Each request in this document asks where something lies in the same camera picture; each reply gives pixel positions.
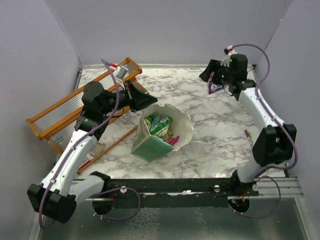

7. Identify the pink purple snack packet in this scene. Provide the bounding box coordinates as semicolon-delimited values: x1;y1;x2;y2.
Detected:
207;71;224;95

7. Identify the green snack packet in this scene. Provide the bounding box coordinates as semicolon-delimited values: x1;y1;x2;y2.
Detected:
149;116;173;137

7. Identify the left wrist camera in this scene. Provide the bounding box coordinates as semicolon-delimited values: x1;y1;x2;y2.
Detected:
114;65;129;89

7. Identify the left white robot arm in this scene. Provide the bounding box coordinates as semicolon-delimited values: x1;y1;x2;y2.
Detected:
27;80;158;228

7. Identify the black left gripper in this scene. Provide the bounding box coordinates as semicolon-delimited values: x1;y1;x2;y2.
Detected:
100;79;158;115

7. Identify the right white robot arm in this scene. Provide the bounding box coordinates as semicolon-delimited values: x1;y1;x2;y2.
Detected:
199;53;297;196

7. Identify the small white box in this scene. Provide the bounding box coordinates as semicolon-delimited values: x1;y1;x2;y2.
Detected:
84;142;106;163

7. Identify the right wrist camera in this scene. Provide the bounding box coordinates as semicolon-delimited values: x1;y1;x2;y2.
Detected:
220;45;237;67

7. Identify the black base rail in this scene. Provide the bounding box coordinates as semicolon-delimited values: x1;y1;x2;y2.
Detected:
92;171;259;209

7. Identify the colourful pen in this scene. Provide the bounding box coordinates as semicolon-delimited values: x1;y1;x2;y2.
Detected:
244;130;254;149

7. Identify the orange wooden rack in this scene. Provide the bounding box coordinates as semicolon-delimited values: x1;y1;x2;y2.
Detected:
25;57;147;175

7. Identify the green paper gift bag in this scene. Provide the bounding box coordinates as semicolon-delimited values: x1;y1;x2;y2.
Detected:
131;103;195;162

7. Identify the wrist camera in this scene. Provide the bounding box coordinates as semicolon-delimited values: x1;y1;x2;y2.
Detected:
114;65;129;89
220;45;237;67

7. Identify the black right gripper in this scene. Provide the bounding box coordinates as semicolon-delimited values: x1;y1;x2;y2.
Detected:
199;59;233;86

